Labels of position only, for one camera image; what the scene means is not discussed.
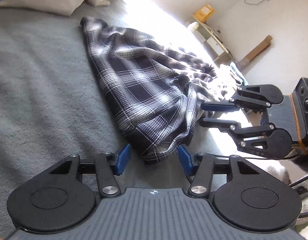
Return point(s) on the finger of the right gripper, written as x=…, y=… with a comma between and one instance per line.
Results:
x=222, y=125
x=220, y=106

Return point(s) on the white low shelf unit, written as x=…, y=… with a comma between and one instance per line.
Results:
x=218, y=52

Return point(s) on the white fluffy rug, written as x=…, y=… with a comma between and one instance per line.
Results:
x=295, y=174

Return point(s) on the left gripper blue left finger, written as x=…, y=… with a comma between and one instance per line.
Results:
x=121, y=159

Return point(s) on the dark plaid flannel pants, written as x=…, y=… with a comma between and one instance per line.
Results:
x=154, y=92

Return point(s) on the yellow box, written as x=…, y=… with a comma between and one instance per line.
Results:
x=204, y=13

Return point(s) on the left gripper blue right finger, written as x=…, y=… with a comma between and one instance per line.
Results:
x=187, y=160

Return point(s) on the grey battery pack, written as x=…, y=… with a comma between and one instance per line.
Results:
x=300, y=99

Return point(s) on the folded clothes stack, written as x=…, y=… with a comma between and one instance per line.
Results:
x=239, y=73

